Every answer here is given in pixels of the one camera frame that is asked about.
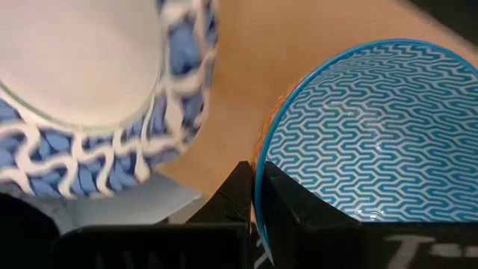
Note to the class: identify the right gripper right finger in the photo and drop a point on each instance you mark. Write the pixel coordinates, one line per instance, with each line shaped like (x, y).
(298, 224)

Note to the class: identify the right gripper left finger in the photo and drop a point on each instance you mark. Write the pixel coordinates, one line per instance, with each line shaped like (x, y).
(224, 224)

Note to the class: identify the blue zigzag ceramic bowl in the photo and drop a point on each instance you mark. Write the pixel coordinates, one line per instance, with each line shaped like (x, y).
(373, 130)

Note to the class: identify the blue patterned paper bowl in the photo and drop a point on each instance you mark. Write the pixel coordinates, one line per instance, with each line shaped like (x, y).
(74, 56)

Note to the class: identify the wood-topped metal shelf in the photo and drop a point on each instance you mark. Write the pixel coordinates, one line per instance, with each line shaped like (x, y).
(242, 56)

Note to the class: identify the black table mat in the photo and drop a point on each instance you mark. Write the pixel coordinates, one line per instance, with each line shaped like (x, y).
(459, 15)

